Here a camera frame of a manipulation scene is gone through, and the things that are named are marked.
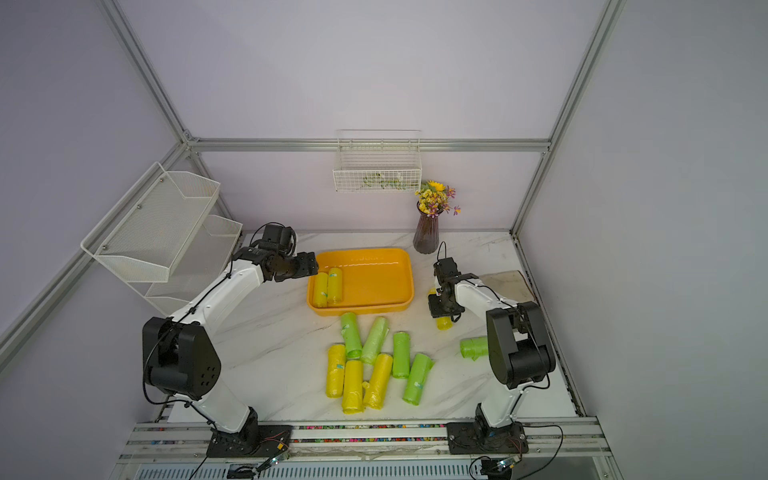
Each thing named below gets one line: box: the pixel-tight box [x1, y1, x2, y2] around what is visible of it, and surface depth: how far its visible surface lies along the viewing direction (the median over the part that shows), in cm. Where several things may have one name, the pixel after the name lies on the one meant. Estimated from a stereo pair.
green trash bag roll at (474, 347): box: [459, 337, 489, 361], surface depth 88 cm
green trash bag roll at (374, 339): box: [361, 316, 390, 365], surface depth 90 cm
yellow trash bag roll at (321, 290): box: [314, 272, 328, 308], surface depth 100 cm
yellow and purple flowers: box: [414, 180, 462, 218], surface depth 100 cm
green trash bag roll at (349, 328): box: [341, 312, 363, 359], surface depth 91 cm
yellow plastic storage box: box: [329, 248, 415, 316], surface depth 108 cm
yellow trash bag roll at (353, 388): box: [342, 359, 365, 415], surface depth 81 cm
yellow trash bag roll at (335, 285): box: [327, 267, 343, 303], surface depth 102 cm
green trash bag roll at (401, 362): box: [392, 331, 411, 379], surface depth 87 cm
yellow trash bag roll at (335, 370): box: [326, 343, 345, 399], surface depth 83 cm
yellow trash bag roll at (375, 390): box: [362, 353, 393, 410], surface depth 81 cm
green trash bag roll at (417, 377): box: [402, 353, 435, 406], surface depth 83 cm
